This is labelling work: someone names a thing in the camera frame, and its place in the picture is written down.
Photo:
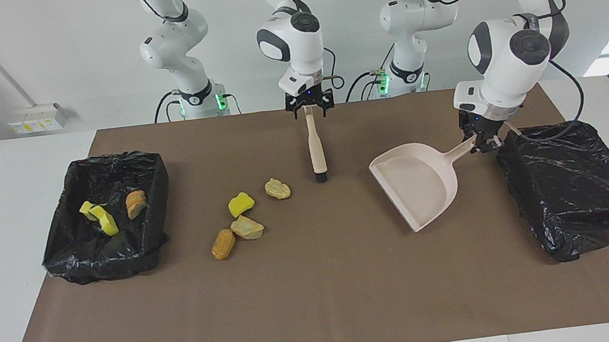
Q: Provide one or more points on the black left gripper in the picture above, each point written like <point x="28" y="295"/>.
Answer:
<point x="480" y="123"/>

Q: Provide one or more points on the blocky yellow sponge piece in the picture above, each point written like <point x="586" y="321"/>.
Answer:
<point x="240" y="204"/>

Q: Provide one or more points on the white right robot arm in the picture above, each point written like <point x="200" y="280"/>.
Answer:
<point x="295" y="43"/>

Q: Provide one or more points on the brown table mat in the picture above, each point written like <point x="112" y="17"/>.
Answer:
<point x="321" y="318"/>

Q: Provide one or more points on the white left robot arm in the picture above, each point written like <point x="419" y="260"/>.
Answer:
<point x="503" y="56"/>

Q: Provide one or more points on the white wall socket box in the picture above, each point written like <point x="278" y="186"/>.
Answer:
<point x="37" y="118"/>

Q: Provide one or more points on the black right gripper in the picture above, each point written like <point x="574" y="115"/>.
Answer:
<point x="309" y="99"/>

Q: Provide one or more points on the orange striped bread piece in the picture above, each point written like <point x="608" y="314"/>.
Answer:
<point x="137" y="203"/>

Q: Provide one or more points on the beige hand brush black bristles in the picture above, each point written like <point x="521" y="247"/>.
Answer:
<point x="316" y="146"/>

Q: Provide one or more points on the pale green crusty piece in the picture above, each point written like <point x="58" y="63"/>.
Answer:
<point x="246" y="227"/>

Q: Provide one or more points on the beige plastic dustpan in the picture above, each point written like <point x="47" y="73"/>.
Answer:
<point x="414" y="181"/>

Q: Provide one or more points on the pale beige bread piece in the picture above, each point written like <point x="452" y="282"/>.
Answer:
<point x="277" y="189"/>

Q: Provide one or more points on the notched yellow sponge piece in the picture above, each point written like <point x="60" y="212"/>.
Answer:
<point x="107" y="222"/>

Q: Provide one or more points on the brown fried nugget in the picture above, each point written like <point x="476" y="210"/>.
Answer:
<point x="223" y="244"/>

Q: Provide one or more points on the black bag lined bin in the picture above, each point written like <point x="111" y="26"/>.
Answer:
<point x="91" y="258"/>
<point x="570" y="186"/>

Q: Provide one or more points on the wedge yellow sponge piece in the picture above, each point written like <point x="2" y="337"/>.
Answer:
<point x="86" y="209"/>

